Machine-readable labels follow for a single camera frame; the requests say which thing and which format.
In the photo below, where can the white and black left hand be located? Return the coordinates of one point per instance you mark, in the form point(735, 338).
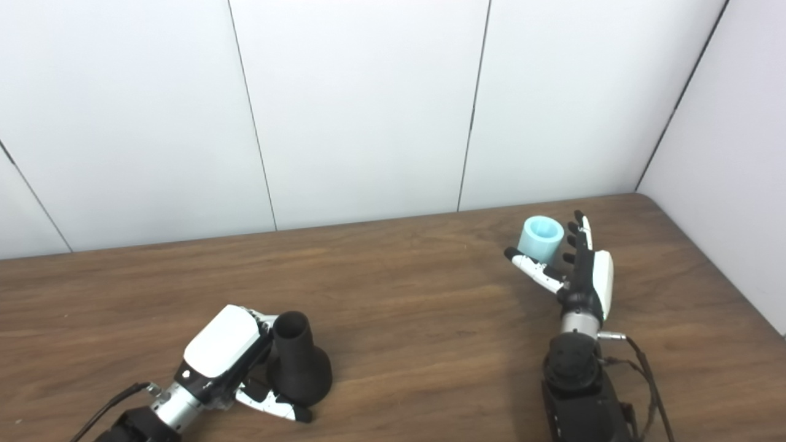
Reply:
point(221, 344)

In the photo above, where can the white and black right hand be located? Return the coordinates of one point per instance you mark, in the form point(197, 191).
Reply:
point(589, 282)

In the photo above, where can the light blue cylinder cup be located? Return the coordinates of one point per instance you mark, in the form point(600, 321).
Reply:
point(540, 245)

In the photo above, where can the black funnel-shaped nozzle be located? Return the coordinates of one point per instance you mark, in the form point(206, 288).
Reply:
point(301, 368)

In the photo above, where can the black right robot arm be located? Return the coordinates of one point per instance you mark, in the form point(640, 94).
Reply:
point(574, 368)

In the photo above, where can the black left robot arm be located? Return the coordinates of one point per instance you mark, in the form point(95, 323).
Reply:
point(175, 408)

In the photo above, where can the black wall panel hinge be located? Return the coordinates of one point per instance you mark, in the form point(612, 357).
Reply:
point(6, 152)

